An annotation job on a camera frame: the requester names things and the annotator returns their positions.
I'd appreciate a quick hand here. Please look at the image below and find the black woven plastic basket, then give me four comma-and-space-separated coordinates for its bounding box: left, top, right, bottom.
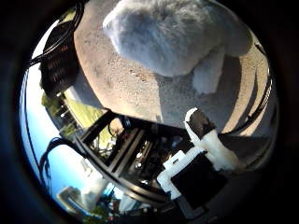
39, 21, 81, 100

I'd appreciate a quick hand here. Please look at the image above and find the black cable on table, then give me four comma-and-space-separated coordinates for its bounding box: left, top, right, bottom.
229, 73, 276, 135

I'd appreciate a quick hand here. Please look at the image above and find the black looping cable at arm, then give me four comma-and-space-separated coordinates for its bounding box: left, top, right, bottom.
38, 136, 80, 189

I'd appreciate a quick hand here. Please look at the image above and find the white fluffy plush bear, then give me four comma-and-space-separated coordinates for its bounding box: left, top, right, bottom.
102, 0, 254, 96

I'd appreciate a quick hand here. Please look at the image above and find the black cable bundle at hand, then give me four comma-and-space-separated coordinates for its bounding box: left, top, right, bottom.
28, 0, 86, 68

